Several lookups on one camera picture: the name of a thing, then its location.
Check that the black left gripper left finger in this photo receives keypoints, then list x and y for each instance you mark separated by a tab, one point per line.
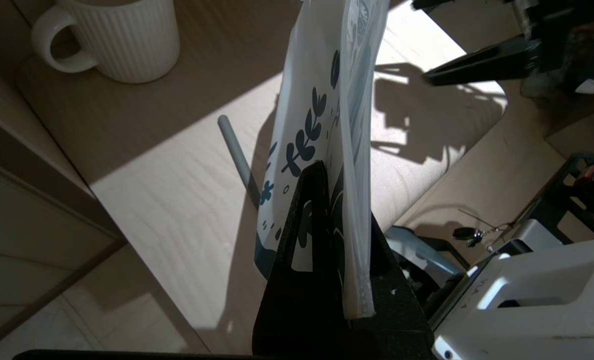
316	310

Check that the white grey robot base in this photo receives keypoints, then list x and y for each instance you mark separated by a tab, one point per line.
551	300

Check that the white ribbed mug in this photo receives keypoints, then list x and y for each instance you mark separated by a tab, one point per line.
137	40

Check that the white horse-print pouch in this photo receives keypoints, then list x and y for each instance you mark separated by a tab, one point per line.
306	75

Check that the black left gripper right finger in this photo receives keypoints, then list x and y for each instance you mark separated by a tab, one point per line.
401	330

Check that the grey toothbrush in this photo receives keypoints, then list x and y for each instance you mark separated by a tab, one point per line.
237	150

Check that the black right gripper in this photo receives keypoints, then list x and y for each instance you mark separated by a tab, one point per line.
566	35

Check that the beige wooden shelf unit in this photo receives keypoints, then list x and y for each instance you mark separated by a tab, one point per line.
177	210

